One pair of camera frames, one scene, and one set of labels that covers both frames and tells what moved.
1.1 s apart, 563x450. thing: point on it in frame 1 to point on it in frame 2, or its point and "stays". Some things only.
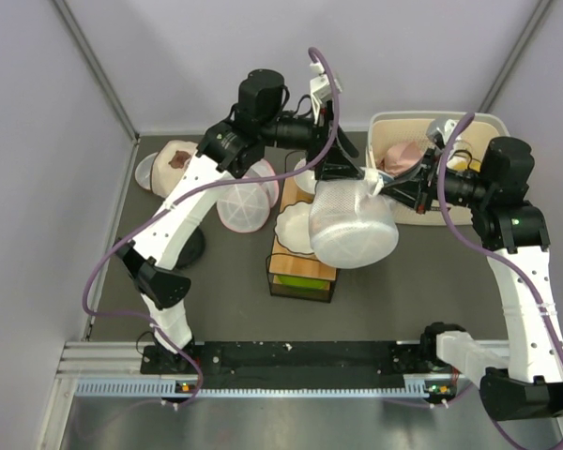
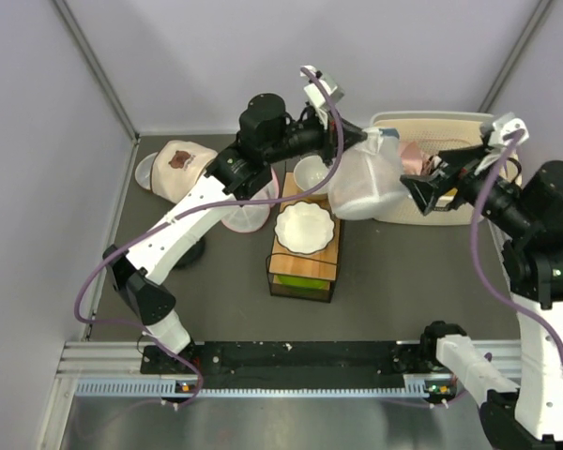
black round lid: (192, 249) stays
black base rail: (290, 358) stays
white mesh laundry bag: (350, 225) to (368, 178)
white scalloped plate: (293, 227) stays
